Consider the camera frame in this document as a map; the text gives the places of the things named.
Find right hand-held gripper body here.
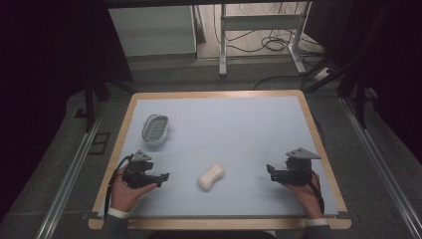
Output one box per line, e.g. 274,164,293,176
274,147,322,186

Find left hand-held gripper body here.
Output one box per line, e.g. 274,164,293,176
121,149,162,190

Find grey oval soap dish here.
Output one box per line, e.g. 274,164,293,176
141,114,171,147

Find white soap bar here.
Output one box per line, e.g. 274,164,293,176
197,162,226,192

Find person's left hand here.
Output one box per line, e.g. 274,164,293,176
109,165,158,213

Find person's right hand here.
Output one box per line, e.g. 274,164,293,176
282,172,323,220

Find pale blue table mat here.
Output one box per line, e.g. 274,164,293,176
98,96,339,219

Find white power strip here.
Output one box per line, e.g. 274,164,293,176
313,67,333,83

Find black tripod stand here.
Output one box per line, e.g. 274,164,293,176
300,3,399,129

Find white panel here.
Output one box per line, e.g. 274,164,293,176
108,5,197,58

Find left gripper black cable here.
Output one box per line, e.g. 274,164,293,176
104,153,134,219

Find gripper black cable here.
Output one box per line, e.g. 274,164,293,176
104,153,134,219
298,165,325,215

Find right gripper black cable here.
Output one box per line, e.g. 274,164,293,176
298,165,325,215

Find aluminium rail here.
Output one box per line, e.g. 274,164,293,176
34,103,108,239
339,98,422,239

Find black floor cables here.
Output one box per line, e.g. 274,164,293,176
212,2,324,93

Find white metal desk frame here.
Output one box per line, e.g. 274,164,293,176
218,2,313,78

